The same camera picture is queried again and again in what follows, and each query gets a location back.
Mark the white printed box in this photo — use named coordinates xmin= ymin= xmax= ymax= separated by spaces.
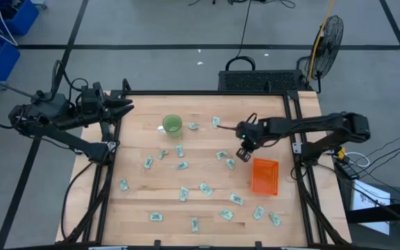
xmin=351 ymin=179 xmax=392 ymax=236

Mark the black arm base cable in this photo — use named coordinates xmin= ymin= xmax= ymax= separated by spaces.
xmin=60 ymin=161 xmax=95 ymax=240

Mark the black flat bar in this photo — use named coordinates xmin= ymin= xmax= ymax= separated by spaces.
xmin=344 ymin=200 xmax=400 ymax=224

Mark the black power strip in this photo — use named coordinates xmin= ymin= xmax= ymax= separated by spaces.
xmin=334 ymin=160 xmax=360 ymax=181

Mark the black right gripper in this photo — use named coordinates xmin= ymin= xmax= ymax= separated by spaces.
xmin=235 ymin=119 xmax=269 ymax=163

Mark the white coiled cable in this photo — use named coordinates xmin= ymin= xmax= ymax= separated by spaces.
xmin=344 ymin=151 xmax=371 ymax=168

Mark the black perforated equipment case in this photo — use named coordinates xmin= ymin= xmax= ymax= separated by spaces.
xmin=217 ymin=69 xmax=312 ymax=93

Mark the black aluminium table frame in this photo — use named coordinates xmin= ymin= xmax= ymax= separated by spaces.
xmin=56 ymin=78 xmax=350 ymax=250

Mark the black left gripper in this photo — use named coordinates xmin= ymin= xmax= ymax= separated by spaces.
xmin=80 ymin=82 xmax=135 ymax=121

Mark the black looped power cable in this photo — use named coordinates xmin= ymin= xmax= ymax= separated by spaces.
xmin=224 ymin=0 xmax=256 ymax=72

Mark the green ceramic mug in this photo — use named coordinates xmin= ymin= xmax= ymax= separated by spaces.
xmin=157 ymin=114 xmax=183 ymax=139

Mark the black floor fan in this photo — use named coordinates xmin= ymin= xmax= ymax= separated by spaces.
xmin=297 ymin=15 xmax=345 ymax=94

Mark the yellow hanging cord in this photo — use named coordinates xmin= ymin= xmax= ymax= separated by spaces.
xmin=307 ymin=0 xmax=336 ymax=81

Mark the orange plastic basket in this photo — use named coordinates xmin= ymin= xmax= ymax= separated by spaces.
xmin=250 ymin=158 xmax=280 ymax=197

